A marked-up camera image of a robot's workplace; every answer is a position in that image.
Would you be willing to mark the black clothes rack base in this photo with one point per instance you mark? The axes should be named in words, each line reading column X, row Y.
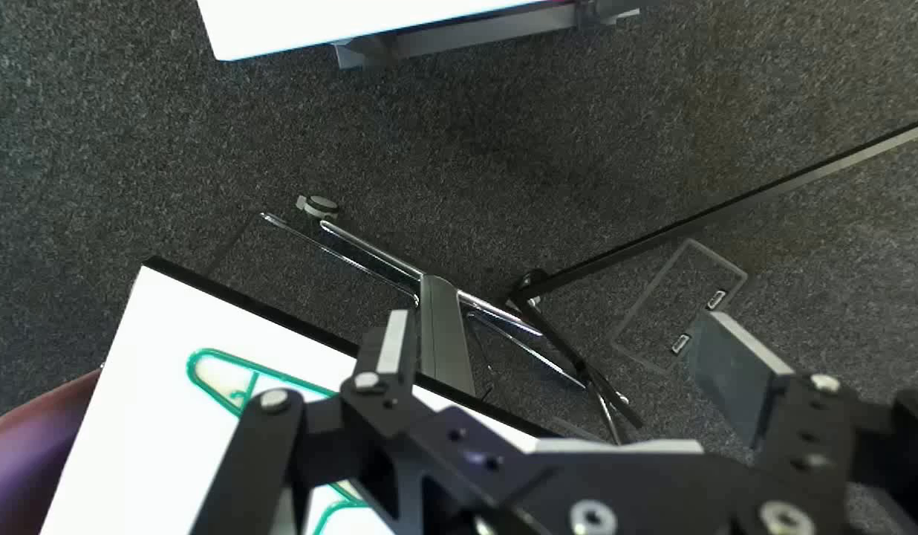
column 315, row 219

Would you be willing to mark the purple chair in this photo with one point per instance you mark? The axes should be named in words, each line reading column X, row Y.
column 33, row 446

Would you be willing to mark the white table with hanger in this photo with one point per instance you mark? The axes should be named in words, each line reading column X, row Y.
column 149, row 442

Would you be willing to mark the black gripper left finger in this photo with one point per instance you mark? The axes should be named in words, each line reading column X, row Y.
column 419, row 342

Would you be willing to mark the white far table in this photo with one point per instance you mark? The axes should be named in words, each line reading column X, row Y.
column 376, row 30

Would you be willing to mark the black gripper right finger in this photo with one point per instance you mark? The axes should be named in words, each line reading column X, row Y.
column 739, row 374

